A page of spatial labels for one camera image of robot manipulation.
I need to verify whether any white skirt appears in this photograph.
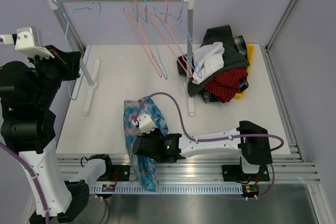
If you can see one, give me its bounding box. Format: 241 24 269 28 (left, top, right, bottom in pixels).
192 41 225 84

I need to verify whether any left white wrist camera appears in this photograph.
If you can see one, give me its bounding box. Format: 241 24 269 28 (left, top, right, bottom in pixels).
1 27 55 59

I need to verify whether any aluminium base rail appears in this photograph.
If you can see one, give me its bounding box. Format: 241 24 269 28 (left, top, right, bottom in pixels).
58 154 320 184

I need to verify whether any white slotted cable duct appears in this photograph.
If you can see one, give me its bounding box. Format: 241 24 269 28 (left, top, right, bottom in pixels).
90 184 243 195

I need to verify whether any pink hanger of red skirt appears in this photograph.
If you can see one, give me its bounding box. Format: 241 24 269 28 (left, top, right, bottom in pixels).
149 0 195 79

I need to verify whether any silver clothes rack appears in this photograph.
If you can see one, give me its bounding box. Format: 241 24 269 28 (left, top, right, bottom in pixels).
42 0 196 118

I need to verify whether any red dotted skirt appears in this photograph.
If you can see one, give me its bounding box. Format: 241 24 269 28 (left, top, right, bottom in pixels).
199 68 249 103

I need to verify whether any black mounting plate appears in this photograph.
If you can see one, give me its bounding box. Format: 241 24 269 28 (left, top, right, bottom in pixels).
222 165 270 184
97 165 131 182

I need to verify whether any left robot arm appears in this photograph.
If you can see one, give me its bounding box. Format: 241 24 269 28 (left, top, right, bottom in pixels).
1 46 114 223

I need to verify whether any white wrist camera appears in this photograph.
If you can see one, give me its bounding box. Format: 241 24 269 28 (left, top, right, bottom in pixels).
132 113 158 134
1 27 55 59

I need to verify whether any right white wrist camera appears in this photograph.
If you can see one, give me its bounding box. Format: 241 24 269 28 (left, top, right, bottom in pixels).
132 113 158 134

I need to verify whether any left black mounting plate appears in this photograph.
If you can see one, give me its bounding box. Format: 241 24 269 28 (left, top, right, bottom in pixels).
97 165 131 182

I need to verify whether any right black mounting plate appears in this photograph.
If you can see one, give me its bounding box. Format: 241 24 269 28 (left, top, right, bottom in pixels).
222 165 270 184

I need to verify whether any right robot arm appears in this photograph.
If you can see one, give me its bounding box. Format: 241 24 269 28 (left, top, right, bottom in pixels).
132 121 272 180

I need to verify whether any blue hanger of grey skirt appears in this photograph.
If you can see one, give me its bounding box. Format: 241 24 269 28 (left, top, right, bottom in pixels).
132 0 168 80

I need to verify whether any pink hanger of white skirt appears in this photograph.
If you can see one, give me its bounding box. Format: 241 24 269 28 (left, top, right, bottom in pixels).
123 0 163 78

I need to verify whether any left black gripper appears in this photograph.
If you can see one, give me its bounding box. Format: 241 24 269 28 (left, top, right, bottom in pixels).
27 43 81 106

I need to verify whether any plaid skirt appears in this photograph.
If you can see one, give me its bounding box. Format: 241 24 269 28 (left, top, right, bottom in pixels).
201 35 249 103

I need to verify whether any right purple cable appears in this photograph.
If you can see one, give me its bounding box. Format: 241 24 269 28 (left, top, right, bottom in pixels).
133 92 285 153

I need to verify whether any purple cable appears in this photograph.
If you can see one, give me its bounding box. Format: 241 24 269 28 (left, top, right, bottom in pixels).
0 37 50 224
133 92 285 153

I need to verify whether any dark grey dotted skirt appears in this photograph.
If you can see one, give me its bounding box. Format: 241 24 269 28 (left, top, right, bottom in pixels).
187 25 250 97

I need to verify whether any blue floral skirt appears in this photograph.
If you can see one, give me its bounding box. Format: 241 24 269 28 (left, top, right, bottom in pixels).
122 98 169 193

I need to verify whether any yellow plastic bin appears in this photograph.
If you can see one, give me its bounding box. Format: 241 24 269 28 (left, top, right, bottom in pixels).
234 44 255 100

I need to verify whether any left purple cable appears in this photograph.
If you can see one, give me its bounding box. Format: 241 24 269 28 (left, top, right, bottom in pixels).
0 37 50 224

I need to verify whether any blue hanger of plaid skirt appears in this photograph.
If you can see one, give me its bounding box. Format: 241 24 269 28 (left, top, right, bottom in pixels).
153 0 204 79

